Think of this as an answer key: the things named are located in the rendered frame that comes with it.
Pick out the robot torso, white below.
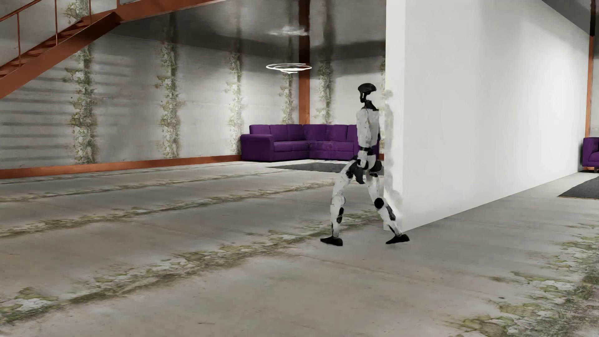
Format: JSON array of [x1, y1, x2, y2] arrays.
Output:
[[357, 101, 382, 162]]

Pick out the robot right leg, white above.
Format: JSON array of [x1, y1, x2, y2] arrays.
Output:
[[365, 157, 411, 245]]

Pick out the dark grey rug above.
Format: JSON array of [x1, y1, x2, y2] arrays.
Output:
[[558, 176, 599, 200], [268, 162, 385, 177]]

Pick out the purple sectional sofa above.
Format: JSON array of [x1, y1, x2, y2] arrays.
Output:
[[240, 124, 381, 163]]

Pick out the orange steel pillar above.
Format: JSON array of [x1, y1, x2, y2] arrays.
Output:
[[584, 34, 595, 138], [298, 0, 311, 125]]

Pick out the orange baseboard strip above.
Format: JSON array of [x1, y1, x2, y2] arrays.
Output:
[[0, 154, 242, 180]]

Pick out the orange metal staircase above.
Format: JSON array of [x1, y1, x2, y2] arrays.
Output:
[[0, 0, 226, 100]]

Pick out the white ring ceiling lamp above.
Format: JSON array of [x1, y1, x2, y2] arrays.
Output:
[[265, 63, 313, 75]]

